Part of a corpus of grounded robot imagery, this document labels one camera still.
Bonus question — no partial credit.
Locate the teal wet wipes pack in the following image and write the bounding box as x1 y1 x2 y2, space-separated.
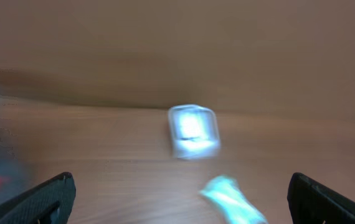
199 175 268 224

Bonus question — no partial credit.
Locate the white barcode scanner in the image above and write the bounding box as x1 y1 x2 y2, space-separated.
168 104 221 160

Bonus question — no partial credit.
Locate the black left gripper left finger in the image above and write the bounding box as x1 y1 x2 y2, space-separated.
0 172 76 224

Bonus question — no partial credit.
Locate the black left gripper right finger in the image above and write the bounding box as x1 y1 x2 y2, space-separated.
287 172 355 224

